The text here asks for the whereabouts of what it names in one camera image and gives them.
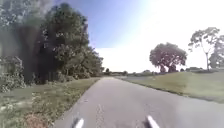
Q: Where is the distant line of trees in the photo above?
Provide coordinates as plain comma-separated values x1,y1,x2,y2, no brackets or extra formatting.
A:
103,67,158,78

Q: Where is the grey asphalt path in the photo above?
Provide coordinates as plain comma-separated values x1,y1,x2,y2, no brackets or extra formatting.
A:
52,76,224,128

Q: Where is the round broad tree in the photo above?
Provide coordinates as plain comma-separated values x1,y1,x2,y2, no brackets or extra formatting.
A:
149,42,188,74

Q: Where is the row of dense trees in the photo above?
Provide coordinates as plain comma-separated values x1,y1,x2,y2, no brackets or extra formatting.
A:
0,0,105,94

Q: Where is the robot's own part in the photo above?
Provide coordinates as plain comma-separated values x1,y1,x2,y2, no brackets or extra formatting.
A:
73,117,85,128
146,115,161,128

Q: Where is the green grass field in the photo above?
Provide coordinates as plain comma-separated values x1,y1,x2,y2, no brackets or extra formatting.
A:
114,70,224,104

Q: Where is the grass verge with dry patches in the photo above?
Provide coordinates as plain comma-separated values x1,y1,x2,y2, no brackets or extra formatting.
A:
0,77,102,128

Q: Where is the tall thin tree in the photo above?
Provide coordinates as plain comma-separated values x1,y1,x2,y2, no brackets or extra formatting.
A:
188,26,224,72

